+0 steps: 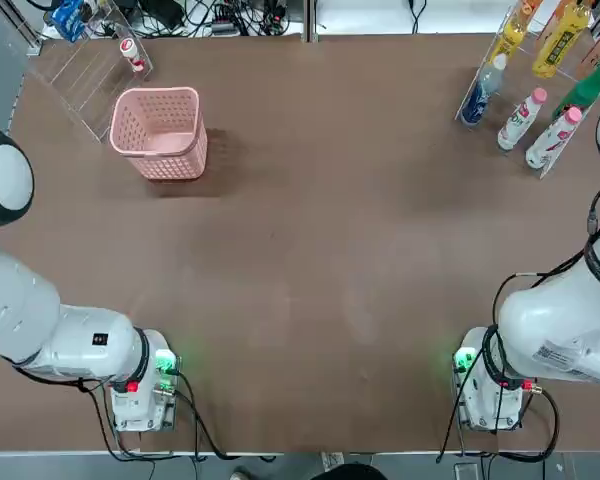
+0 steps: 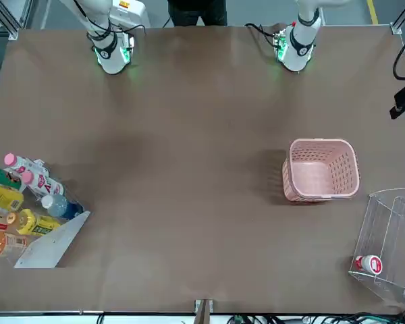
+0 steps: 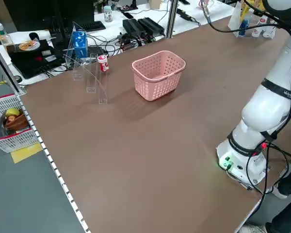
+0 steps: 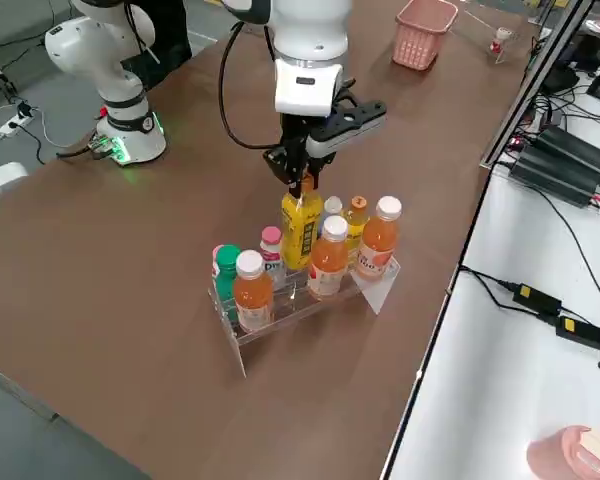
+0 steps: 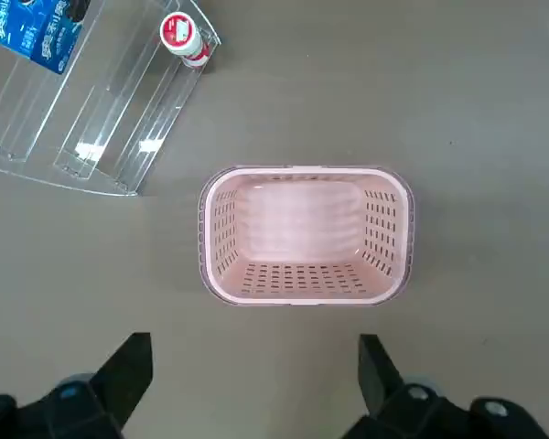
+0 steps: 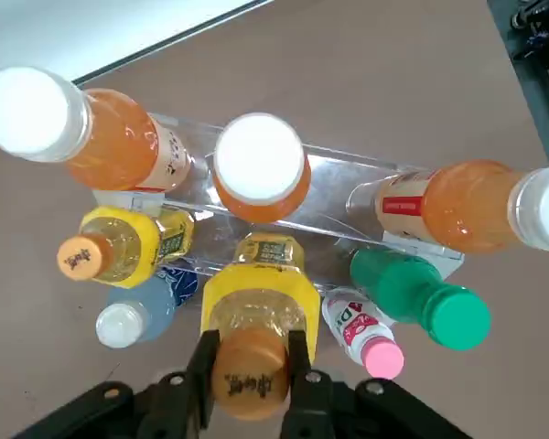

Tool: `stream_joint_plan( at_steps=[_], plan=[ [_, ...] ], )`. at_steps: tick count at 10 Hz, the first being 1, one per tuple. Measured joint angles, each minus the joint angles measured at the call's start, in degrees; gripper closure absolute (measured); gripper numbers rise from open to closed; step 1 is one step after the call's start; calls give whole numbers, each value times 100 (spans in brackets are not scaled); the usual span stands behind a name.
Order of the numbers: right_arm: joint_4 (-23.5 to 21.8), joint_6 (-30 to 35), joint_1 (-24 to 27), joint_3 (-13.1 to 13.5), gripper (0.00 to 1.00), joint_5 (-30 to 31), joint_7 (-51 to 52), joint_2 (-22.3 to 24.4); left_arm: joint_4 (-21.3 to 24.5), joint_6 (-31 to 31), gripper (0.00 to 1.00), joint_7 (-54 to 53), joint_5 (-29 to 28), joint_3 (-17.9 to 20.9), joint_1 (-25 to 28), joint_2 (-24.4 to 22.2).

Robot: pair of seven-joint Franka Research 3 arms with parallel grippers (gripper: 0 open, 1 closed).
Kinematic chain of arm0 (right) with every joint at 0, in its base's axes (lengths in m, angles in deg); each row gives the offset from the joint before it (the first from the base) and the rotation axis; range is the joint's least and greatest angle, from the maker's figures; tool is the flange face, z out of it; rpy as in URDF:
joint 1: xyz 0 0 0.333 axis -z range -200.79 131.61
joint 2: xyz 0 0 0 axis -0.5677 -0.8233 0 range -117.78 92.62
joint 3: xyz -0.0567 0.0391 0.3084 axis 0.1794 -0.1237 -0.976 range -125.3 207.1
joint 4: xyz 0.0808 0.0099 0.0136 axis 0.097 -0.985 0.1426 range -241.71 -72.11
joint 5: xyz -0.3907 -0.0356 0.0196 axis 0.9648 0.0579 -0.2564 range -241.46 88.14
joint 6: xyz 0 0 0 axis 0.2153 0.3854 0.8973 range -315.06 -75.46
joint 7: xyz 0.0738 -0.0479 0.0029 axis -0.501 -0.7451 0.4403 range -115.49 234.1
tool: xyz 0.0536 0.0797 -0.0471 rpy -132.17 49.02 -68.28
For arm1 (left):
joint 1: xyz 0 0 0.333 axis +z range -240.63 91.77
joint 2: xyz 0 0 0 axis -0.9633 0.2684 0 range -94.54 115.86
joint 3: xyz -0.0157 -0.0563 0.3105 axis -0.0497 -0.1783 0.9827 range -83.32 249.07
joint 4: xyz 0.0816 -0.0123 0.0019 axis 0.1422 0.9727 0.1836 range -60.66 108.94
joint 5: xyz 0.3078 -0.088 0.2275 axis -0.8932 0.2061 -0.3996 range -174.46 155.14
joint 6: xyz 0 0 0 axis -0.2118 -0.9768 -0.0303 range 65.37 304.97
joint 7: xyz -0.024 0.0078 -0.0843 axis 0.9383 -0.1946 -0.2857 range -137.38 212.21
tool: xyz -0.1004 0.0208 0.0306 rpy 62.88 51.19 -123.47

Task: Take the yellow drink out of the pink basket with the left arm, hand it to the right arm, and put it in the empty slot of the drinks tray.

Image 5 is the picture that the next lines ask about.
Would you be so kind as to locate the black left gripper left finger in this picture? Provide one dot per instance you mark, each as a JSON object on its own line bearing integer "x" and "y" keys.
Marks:
{"x": 73, "y": 407}

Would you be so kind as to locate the clear curved acrylic shelf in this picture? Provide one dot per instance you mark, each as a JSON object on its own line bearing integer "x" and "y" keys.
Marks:
{"x": 96, "y": 137}

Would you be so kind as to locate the pink plastic basket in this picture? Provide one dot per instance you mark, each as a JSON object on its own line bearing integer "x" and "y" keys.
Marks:
{"x": 302, "y": 274}

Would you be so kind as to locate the blue cookie box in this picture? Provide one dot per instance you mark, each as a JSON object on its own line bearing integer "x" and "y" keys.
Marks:
{"x": 32, "y": 32}

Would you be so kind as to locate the small red white bottle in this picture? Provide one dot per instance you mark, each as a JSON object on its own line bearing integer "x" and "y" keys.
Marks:
{"x": 178, "y": 34}

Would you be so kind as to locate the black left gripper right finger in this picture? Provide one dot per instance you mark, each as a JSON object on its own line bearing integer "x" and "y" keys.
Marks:
{"x": 416, "y": 407}

